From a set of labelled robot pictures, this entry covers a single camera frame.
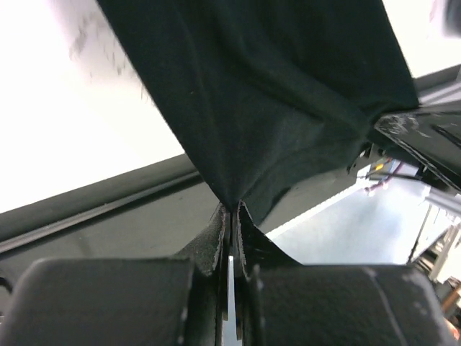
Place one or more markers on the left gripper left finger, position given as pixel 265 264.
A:
pixel 200 284

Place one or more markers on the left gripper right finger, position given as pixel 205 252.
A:
pixel 252 252

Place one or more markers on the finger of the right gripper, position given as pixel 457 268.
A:
pixel 427 135

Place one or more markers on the black t shirt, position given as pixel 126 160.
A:
pixel 265 94

